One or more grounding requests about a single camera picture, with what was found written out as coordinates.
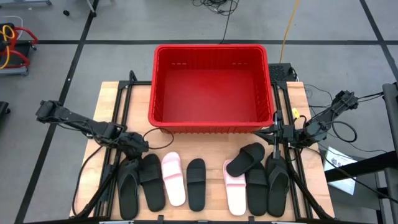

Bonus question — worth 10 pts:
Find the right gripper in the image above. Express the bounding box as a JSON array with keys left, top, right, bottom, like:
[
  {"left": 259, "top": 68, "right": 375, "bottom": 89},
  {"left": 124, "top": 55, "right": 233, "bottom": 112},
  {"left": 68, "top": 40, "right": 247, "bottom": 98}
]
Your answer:
[{"left": 254, "top": 110, "right": 298, "bottom": 160}]

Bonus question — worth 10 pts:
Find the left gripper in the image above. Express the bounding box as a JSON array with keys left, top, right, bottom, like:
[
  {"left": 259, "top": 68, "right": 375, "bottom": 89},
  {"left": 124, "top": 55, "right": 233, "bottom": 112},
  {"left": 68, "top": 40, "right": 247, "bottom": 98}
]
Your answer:
[{"left": 119, "top": 132, "right": 151, "bottom": 170}]

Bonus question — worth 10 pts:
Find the black rubber slide sandal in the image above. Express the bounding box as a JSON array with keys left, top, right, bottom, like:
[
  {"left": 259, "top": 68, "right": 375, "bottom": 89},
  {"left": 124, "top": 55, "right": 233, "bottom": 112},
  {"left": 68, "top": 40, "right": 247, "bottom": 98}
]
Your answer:
[
  {"left": 139, "top": 153, "right": 166, "bottom": 213},
  {"left": 185, "top": 158, "right": 207, "bottom": 212},
  {"left": 226, "top": 142, "right": 266, "bottom": 178},
  {"left": 244, "top": 161, "right": 268, "bottom": 217}
]

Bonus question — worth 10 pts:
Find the pink slide sandal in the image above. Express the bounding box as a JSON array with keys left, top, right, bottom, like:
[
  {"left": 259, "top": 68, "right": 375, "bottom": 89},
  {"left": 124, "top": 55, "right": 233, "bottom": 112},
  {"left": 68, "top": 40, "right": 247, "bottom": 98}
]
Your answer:
[
  {"left": 160, "top": 151, "right": 187, "bottom": 207},
  {"left": 222, "top": 159, "right": 247, "bottom": 217}
]

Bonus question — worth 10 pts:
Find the black flip-flop sandal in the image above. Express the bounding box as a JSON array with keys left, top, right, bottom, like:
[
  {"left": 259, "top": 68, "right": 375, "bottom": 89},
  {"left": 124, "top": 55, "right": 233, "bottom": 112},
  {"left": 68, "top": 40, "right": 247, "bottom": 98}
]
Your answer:
[
  {"left": 117, "top": 157, "right": 140, "bottom": 221},
  {"left": 266, "top": 154, "right": 291, "bottom": 218}
]

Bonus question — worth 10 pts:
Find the red plastic bin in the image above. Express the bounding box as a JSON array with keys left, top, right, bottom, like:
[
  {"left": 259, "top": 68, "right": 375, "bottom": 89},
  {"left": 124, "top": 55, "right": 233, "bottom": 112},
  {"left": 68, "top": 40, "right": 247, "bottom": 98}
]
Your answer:
[{"left": 147, "top": 44, "right": 275, "bottom": 135}]

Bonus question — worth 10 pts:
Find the black vented box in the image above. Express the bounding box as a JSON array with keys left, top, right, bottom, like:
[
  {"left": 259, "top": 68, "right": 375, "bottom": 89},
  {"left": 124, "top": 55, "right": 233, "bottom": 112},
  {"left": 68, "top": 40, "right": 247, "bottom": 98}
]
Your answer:
[{"left": 267, "top": 63, "right": 296, "bottom": 83}]

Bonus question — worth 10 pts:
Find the white printed paper sheet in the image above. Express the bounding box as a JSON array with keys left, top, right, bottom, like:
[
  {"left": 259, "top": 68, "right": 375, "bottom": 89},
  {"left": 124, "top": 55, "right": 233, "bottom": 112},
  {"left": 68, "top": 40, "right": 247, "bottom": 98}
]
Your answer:
[{"left": 323, "top": 146, "right": 358, "bottom": 196}]

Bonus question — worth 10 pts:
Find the black table edge bar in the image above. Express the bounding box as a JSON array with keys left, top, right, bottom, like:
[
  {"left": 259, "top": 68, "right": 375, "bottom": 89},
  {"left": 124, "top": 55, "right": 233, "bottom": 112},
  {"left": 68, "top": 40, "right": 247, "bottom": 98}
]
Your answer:
[{"left": 24, "top": 218, "right": 374, "bottom": 224}]

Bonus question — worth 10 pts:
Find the black metal stand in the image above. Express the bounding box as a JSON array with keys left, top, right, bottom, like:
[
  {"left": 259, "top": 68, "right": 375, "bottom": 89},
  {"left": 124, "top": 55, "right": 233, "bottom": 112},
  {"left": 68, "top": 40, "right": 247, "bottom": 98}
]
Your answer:
[{"left": 325, "top": 82, "right": 398, "bottom": 224}]

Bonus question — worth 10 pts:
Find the red metal cart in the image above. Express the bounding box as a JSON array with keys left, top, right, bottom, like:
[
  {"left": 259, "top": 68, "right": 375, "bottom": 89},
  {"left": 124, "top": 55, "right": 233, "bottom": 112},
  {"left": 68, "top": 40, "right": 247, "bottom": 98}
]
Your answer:
[{"left": 0, "top": 15, "right": 40, "bottom": 77}]

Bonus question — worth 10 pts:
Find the grey metal base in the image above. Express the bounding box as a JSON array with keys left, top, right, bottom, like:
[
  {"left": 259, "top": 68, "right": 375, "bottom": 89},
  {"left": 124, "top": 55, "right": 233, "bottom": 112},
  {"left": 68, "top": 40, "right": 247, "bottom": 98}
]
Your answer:
[{"left": 0, "top": 0, "right": 53, "bottom": 7}]

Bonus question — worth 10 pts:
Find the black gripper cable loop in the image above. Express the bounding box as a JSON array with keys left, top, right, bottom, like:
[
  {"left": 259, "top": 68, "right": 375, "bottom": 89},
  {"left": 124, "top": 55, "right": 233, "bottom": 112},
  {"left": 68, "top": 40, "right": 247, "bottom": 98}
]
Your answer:
[{"left": 142, "top": 126, "right": 175, "bottom": 151}]

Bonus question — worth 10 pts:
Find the black aluminium frame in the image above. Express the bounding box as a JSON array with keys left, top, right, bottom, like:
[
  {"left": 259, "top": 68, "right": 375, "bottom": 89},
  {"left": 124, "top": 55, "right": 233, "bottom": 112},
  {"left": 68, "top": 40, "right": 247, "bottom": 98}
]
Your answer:
[
  {"left": 73, "top": 70, "right": 153, "bottom": 218},
  {"left": 269, "top": 80, "right": 335, "bottom": 220}
]

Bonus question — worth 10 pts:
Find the black arm base cable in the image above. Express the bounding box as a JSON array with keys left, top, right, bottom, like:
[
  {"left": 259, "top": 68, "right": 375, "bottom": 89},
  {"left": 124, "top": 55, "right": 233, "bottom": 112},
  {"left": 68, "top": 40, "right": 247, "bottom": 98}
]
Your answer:
[{"left": 72, "top": 145, "right": 105, "bottom": 217}]

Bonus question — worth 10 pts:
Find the yellow floor cable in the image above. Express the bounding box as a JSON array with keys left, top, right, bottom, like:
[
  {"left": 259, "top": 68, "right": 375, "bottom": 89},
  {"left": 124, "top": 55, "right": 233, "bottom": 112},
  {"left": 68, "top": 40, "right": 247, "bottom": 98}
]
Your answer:
[{"left": 279, "top": 0, "right": 302, "bottom": 64}]

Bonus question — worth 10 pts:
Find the black floor cable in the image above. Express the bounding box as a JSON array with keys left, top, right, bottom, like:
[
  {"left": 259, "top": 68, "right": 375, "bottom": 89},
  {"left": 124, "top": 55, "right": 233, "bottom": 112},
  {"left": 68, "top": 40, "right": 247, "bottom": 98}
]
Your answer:
[{"left": 218, "top": 0, "right": 234, "bottom": 45}]

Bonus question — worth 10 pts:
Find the black cable bundle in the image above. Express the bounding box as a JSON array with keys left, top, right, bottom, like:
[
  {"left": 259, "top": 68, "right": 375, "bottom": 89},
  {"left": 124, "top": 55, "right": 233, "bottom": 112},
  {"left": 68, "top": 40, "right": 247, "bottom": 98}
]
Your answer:
[{"left": 192, "top": 0, "right": 240, "bottom": 16}]

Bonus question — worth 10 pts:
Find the yellow hose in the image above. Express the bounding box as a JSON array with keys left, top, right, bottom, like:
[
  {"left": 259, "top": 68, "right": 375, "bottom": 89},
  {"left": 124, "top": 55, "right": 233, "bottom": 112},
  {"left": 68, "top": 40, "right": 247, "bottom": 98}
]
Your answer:
[{"left": 0, "top": 24, "right": 16, "bottom": 70}]

